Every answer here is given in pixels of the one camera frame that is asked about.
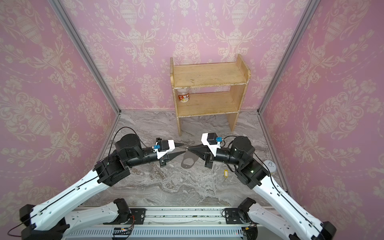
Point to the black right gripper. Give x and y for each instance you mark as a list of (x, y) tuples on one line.
[(208, 156)]

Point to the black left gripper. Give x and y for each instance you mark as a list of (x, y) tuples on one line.
[(170, 157)]

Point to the key with yellow tag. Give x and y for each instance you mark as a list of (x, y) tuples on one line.
[(226, 175)]

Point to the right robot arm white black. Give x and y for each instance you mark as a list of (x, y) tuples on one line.
[(291, 222)]

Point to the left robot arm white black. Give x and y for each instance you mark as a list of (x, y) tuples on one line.
[(57, 217)]

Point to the small jar red label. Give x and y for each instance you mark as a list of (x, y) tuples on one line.
[(183, 95)]

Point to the white yellow round tin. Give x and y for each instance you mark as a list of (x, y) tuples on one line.
[(271, 166)]

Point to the wooden two-tier shelf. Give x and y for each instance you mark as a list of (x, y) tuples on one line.
[(235, 75)]

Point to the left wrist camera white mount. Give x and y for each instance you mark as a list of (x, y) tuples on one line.
[(163, 147)]

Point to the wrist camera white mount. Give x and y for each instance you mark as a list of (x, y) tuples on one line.
[(212, 141), (163, 147)]

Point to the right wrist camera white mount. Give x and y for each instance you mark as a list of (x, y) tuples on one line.
[(212, 141)]

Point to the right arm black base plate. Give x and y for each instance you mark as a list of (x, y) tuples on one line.
[(236, 216)]

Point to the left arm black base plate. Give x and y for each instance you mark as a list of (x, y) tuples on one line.
[(135, 216)]

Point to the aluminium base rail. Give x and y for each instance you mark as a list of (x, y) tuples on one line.
[(177, 223)]

